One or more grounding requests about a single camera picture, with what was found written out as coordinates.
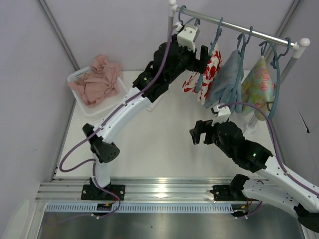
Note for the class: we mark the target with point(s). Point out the white slotted cable duct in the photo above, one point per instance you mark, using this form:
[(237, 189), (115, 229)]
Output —
[(141, 208)]

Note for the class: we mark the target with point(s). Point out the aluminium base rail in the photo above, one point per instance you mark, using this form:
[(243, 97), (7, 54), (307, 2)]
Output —
[(137, 190)]

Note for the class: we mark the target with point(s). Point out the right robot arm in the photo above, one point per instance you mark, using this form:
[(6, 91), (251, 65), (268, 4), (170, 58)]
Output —
[(293, 194)]

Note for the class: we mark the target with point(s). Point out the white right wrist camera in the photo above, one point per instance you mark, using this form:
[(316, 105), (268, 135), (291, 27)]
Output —
[(221, 114)]

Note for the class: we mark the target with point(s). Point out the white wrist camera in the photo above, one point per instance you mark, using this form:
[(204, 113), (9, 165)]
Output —
[(221, 114), (187, 35)]

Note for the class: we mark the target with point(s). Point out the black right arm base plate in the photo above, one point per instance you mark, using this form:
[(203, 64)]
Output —
[(226, 193)]

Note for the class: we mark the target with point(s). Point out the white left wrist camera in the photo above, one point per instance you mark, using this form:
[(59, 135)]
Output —
[(187, 35)]

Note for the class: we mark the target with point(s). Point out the white plastic laundry basket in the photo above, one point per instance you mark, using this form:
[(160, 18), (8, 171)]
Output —
[(105, 104)]

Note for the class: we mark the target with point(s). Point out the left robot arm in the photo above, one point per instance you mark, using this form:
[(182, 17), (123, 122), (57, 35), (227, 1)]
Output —
[(169, 61)]

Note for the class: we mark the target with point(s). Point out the pink crumpled garment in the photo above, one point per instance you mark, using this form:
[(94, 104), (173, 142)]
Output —
[(99, 83)]

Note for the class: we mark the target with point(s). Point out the silver clothes rack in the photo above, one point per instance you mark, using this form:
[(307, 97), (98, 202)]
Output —
[(297, 47)]

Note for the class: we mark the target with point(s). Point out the grey corner frame post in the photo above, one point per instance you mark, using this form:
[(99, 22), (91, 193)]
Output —
[(47, 13)]

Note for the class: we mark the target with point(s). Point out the red poppy print skirt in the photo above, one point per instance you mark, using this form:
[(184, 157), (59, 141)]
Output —
[(201, 88)]

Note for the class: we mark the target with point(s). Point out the teal hanger with blue garment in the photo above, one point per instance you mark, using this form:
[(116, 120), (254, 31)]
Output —
[(241, 46)]

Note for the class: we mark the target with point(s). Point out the pastel floral garment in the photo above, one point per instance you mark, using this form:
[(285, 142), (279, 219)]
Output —
[(258, 89)]

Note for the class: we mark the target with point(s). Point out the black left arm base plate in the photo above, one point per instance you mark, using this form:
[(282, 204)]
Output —
[(92, 193)]

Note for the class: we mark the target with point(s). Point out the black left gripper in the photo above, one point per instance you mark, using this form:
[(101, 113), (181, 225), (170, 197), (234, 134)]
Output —
[(198, 60)]

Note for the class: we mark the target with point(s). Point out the teal hanger with floral garment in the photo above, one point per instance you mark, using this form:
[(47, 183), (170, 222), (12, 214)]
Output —
[(265, 45)]

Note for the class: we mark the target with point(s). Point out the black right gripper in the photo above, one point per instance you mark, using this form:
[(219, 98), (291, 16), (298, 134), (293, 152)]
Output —
[(208, 133)]

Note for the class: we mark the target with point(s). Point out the light blue fleece garment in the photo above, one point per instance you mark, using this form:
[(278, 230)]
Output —
[(224, 81)]

